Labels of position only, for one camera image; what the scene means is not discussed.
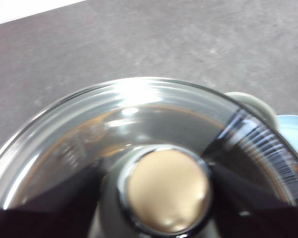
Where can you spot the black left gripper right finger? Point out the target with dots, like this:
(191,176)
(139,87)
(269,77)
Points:
(250,213)

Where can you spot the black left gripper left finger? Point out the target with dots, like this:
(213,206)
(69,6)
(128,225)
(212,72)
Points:
(52,213)

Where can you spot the glass lid with green knob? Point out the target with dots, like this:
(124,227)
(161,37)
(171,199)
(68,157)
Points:
(164,183)

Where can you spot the blue round plate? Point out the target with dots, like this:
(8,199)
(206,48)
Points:
(295,126)

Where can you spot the pale green electric steamer pot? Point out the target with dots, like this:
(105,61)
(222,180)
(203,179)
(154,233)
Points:
(258,105)

